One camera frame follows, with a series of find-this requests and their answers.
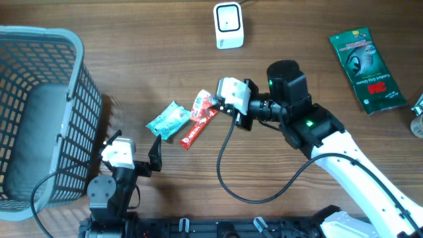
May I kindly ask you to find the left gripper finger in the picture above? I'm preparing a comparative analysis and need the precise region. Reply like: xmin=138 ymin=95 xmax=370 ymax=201
xmin=103 ymin=130 xmax=122 ymax=145
xmin=148 ymin=135 xmax=163 ymax=171

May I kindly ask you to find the light green wipes packet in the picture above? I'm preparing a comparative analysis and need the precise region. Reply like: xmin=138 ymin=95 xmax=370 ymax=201
xmin=146 ymin=101 xmax=191 ymax=140

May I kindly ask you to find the red white tissue pack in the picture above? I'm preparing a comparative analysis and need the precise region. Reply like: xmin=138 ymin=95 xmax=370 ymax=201
xmin=190 ymin=89 xmax=216 ymax=122

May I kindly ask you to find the red white packet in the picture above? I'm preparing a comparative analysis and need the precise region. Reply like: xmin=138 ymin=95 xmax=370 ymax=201
xmin=180 ymin=109 xmax=218 ymax=150

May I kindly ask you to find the grey plastic mesh basket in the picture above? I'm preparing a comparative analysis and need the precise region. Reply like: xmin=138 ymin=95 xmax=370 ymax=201
xmin=1 ymin=26 xmax=102 ymax=221

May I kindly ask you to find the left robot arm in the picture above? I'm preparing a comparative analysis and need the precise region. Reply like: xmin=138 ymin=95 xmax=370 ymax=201
xmin=79 ymin=130 xmax=162 ymax=238

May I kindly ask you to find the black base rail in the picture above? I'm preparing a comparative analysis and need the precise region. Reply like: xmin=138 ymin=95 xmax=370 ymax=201
xmin=78 ymin=216 xmax=373 ymax=238

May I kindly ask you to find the green lid jar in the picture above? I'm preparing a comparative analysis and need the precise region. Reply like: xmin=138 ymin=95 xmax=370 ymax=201
xmin=410 ymin=114 xmax=423 ymax=139

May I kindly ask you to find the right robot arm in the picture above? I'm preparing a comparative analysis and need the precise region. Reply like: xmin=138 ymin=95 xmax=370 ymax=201
xmin=213 ymin=60 xmax=422 ymax=237

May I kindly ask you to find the long green white package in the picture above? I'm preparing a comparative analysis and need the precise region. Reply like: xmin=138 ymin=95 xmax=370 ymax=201
xmin=329 ymin=28 xmax=407 ymax=115

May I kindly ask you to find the white barcode scanner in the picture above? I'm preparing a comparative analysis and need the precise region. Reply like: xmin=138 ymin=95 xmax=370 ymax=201
xmin=213 ymin=1 xmax=245 ymax=50

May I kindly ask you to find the small green white box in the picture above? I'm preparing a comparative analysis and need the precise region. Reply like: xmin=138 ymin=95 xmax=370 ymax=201
xmin=411 ymin=94 xmax=423 ymax=116

